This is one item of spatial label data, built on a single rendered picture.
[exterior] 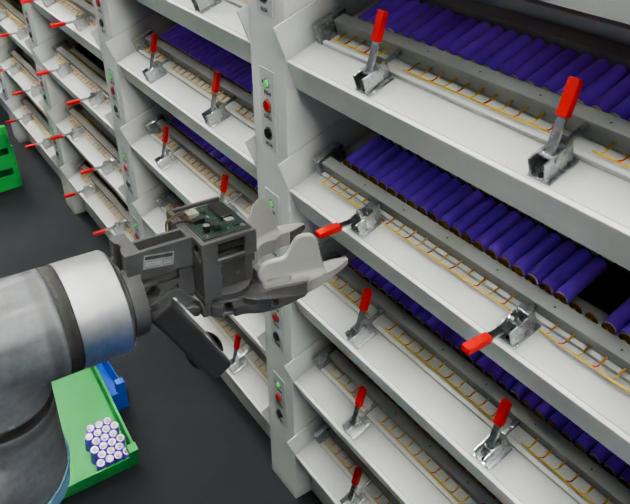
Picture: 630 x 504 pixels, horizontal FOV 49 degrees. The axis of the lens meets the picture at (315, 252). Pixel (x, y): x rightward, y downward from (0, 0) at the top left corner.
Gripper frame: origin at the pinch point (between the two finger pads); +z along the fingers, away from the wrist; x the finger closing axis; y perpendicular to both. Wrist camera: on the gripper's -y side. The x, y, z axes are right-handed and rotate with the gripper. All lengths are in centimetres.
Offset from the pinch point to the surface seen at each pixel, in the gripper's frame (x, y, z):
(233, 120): 55, -9, 20
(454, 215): 4.7, -5.5, 24.7
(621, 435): -27.2, -11.1, 16.4
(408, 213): 9.4, -6.4, 21.2
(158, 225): 94, -49, 19
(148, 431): 65, -84, 1
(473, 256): -2.4, -6.4, 21.0
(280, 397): 35, -58, 17
